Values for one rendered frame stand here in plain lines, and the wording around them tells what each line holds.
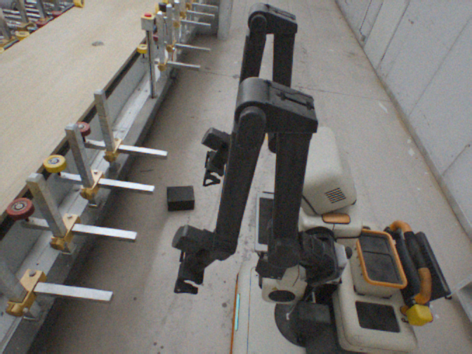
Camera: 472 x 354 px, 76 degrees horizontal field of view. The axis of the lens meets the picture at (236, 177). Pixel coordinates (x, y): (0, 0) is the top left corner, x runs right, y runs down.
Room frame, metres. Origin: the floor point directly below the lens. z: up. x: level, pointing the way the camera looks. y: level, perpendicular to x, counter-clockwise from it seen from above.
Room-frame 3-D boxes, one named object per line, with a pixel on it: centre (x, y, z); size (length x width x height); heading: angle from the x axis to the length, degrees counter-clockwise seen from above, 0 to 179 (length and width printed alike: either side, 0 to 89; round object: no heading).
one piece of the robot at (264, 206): (0.65, -0.17, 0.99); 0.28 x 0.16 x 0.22; 3
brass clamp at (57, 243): (0.61, 0.61, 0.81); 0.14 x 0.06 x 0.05; 3
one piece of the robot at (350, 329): (0.67, -0.55, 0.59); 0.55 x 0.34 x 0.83; 3
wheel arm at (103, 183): (0.88, 0.57, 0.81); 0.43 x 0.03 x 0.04; 93
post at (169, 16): (2.33, 0.69, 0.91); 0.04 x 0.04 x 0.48; 3
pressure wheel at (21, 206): (0.62, 0.76, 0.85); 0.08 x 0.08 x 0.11
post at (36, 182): (0.58, 0.61, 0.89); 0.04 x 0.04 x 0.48; 3
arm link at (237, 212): (0.43, 0.00, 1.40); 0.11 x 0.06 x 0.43; 3
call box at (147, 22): (1.82, 0.66, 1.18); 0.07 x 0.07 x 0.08; 3
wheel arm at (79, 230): (0.63, 0.56, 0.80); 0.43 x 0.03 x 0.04; 93
